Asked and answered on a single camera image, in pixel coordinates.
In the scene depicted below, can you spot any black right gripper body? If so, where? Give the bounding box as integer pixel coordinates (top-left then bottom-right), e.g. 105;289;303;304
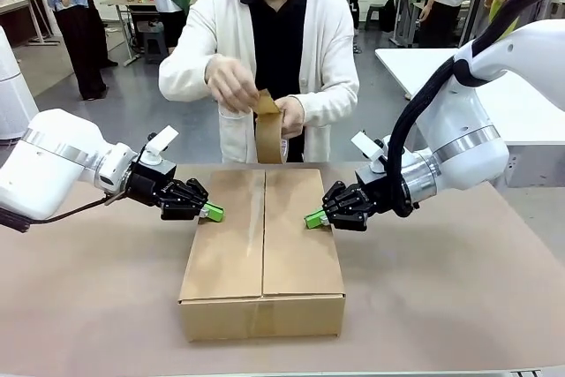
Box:
355;165;405;220

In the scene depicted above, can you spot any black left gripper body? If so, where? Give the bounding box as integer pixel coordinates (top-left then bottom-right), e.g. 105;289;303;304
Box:
128;158;178;219

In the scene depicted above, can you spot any brown cardboard box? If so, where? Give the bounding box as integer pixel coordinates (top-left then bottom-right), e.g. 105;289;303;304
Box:
177;168;347;343

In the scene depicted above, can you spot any brown packing tape roll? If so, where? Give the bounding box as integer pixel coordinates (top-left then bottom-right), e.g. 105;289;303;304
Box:
252;88;290;165

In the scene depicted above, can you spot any person's left forearm white sleeve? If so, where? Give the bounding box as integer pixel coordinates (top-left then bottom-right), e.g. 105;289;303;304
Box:
296;74;360;127

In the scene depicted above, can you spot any white rounded robot base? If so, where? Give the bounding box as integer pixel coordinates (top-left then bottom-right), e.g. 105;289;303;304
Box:
0;26;41;140

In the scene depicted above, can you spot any person's right forearm white sleeve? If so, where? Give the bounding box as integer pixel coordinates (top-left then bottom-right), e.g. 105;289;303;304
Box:
158;50;222;102

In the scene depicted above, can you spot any person's left hand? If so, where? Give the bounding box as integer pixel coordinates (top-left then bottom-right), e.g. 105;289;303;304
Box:
272;94;308;139

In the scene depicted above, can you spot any person's right hand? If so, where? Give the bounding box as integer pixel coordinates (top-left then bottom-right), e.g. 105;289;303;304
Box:
205;53;262;116

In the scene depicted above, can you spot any dark grey plastic stool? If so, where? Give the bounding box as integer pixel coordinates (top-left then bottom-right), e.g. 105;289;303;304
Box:
364;3;386;33
141;24;170;65

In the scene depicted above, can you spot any grey metal background table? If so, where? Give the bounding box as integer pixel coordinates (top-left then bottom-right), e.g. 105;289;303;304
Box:
99;0;186;68

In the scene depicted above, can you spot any white side table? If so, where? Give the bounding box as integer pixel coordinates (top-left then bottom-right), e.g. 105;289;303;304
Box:
374;46;565;189

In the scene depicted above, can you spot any bystander blue top black skirt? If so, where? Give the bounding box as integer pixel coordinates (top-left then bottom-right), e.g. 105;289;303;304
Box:
38;0;121;102

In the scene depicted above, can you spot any person torso white cardigan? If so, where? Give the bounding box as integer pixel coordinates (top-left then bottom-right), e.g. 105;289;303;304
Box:
158;0;360;164

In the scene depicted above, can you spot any wooden top background desk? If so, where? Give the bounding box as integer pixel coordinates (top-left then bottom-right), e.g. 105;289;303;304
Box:
0;0;62;48

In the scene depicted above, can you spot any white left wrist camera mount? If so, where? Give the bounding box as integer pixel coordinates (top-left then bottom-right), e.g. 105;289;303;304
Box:
144;125;180;164

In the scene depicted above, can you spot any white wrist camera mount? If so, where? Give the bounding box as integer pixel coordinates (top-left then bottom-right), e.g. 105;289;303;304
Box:
350;131;390;173
144;125;180;164

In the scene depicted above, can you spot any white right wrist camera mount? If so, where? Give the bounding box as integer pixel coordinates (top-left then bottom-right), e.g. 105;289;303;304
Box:
350;131;390;173

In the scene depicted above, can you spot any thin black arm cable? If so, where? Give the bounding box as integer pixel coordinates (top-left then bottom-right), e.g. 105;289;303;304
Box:
42;191;133;224

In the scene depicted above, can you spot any grey frame background table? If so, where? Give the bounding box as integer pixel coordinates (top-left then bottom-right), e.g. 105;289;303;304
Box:
388;0;442;48

